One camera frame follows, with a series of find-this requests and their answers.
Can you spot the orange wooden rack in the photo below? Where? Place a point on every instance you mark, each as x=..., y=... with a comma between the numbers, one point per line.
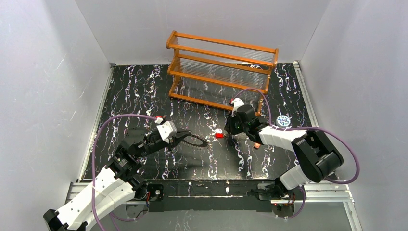
x=209, y=70

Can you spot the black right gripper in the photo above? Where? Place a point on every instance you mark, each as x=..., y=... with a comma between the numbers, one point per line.
x=231, y=124

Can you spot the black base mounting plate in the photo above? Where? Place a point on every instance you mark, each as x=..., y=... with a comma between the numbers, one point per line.
x=218, y=195

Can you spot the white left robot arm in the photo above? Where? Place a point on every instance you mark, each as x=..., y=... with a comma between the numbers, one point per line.
x=117, y=182

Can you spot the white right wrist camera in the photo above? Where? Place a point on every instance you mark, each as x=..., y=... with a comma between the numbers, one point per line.
x=236, y=103

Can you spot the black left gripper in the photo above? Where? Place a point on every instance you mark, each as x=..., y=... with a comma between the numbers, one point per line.
x=173, y=140

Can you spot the metal oval keyring holder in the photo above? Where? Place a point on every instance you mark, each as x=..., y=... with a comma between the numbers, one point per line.
x=196, y=141

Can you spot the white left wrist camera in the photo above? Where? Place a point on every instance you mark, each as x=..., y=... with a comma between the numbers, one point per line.
x=166, y=128

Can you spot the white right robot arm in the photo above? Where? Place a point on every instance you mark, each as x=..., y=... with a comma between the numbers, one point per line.
x=316, y=154

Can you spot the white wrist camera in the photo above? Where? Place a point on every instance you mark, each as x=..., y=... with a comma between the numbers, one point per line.
x=166, y=128
x=236, y=103

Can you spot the blue lidded jar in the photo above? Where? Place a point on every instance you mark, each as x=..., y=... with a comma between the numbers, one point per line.
x=283, y=121

